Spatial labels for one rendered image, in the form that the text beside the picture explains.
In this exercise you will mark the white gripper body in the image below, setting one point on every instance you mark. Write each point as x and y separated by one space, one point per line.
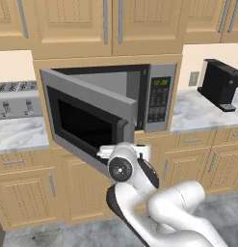
143 150

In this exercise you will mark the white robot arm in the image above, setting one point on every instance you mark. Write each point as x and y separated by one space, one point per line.
175 209

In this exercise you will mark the grey microwave oven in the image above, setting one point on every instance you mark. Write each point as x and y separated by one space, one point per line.
162 96

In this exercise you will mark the grey microwave door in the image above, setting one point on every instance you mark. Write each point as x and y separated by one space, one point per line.
91 99

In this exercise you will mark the light wood base cupboard door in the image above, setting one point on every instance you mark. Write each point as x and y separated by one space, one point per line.
24 202
188 167
82 196
228 167

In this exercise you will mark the light wood drawer front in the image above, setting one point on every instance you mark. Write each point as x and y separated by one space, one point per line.
226 135
33 159
204 139

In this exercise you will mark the black coffee machine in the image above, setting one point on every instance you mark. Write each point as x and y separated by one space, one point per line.
220 82

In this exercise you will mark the silver toaster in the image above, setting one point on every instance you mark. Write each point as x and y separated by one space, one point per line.
17 103

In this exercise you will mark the grey wall socket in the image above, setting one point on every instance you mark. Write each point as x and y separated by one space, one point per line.
193 78

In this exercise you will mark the light wood wall cupboard door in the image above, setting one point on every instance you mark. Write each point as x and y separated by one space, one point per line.
149 27
236 35
8 25
204 22
69 29

